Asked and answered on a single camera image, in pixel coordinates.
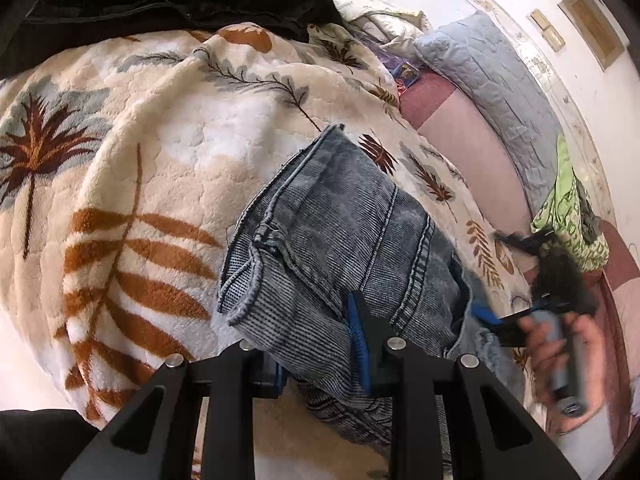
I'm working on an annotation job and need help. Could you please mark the grey quilted pillow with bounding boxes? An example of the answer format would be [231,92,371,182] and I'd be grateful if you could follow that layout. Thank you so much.
[412,10,568,211]

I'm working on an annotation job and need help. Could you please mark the green patterned blanket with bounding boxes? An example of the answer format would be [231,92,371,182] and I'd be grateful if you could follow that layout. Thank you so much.
[530,135,612,273]

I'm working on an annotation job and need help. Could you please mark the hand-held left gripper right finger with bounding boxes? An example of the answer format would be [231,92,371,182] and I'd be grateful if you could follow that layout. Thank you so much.
[345,291,582,480]

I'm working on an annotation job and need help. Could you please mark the person's right hand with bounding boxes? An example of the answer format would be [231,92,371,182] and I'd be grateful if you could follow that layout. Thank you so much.
[515,309,620,435]

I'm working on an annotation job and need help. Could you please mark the dark grey cloth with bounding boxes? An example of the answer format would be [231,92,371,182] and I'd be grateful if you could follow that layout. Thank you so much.
[575,180,605,248]

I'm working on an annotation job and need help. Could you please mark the pink sofa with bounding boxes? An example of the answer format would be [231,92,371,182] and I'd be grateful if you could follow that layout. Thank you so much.
[399,72,640,453]

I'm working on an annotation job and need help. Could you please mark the blue denim pants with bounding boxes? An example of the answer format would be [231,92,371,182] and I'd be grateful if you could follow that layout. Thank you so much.
[212,124,526,456]

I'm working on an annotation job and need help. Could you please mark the wooden wall frame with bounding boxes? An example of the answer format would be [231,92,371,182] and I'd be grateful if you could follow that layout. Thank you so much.
[557,0,626,72]

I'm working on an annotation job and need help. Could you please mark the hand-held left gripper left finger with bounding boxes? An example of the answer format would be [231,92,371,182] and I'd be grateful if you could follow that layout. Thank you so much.
[60,340,288,480]

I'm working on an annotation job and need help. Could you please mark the leaf print fleece blanket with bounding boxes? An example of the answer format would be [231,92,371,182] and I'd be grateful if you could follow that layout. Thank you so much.
[0,0,546,480]

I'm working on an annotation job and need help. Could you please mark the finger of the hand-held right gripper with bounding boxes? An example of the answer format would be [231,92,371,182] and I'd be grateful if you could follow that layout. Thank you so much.
[469,300,533,348]
[494,229,557,258]

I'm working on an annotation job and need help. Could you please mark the white pillow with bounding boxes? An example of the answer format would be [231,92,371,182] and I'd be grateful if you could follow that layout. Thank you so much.
[350,9,435,46]

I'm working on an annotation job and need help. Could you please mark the purple printed packet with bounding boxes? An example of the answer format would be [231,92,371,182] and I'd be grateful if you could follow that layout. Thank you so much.
[350,30,426,92]

